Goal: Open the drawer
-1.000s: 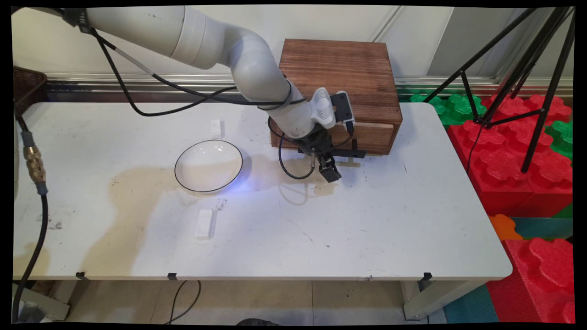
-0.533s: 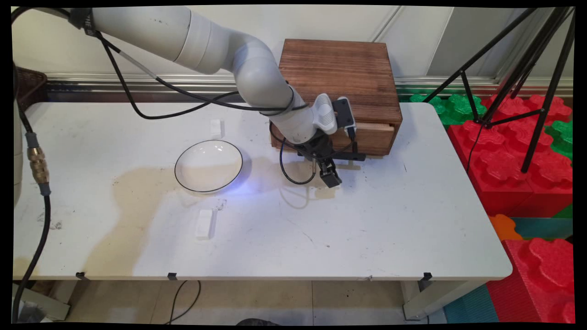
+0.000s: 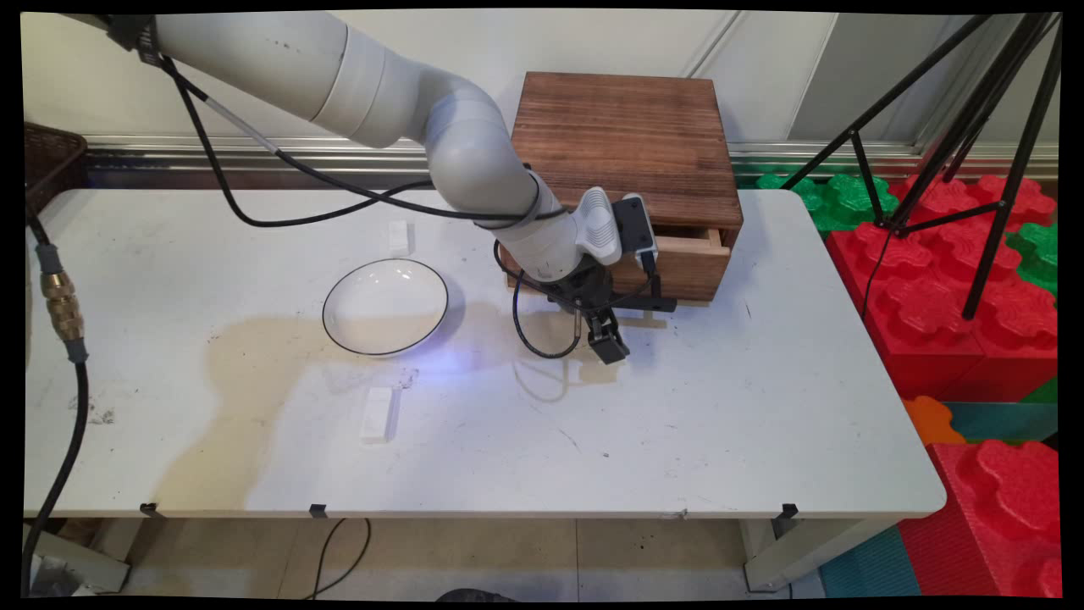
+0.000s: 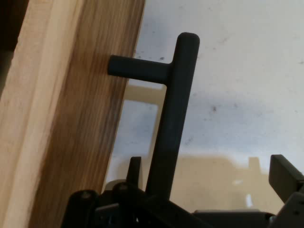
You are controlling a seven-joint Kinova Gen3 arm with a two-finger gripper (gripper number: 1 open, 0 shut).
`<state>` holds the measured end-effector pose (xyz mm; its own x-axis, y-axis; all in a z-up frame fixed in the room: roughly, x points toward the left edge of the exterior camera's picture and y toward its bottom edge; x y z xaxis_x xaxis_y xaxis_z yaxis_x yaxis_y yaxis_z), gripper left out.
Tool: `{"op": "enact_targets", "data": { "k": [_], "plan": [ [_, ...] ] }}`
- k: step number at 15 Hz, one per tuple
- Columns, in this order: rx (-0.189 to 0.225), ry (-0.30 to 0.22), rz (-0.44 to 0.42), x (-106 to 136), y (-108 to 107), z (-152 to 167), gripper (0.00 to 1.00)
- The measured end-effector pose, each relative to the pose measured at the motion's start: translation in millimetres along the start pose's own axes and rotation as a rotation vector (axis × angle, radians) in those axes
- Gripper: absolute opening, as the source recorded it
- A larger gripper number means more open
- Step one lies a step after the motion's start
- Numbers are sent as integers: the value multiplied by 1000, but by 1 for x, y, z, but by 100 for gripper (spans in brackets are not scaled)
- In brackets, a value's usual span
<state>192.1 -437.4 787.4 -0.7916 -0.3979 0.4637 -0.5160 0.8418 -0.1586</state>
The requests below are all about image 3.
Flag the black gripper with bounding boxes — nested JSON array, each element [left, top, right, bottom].
[[542, 258, 632, 366]]

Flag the wooden drawer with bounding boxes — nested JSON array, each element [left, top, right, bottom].
[[610, 225, 734, 303]]

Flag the brown wooden cabinet box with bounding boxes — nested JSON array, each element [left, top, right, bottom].
[[500, 71, 744, 306]]

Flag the white plate with black rim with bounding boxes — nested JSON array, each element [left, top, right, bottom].
[[322, 258, 451, 358]]

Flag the green foam block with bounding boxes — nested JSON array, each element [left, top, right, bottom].
[[755, 171, 900, 239], [1006, 221, 1060, 295]]

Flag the white table leg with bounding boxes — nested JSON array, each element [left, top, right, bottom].
[[740, 516, 883, 592], [24, 518, 147, 596]]

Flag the orange foam piece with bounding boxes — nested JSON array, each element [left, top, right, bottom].
[[901, 395, 967, 447]]

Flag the teal foam mat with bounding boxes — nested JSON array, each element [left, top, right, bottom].
[[943, 400, 1060, 443], [818, 524, 921, 599]]

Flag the black tripod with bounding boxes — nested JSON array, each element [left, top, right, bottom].
[[779, 12, 1065, 322]]

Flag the dark wicker basket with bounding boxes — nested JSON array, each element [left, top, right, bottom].
[[24, 122, 89, 218]]

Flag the black camera cable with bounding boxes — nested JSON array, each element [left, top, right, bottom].
[[494, 241, 658, 360]]

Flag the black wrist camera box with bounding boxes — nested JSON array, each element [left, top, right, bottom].
[[611, 192, 661, 277]]

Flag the thin black floor cable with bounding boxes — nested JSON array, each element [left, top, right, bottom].
[[305, 518, 373, 600]]

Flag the aluminium wall rail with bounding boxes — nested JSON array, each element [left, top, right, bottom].
[[85, 134, 1060, 180]]

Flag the black looping arm cable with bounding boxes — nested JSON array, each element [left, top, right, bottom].
[[168, 75, 438, 229]]

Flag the black hose with brass connector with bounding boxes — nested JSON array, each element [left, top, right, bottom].
[[21, 202, 91, 596]]

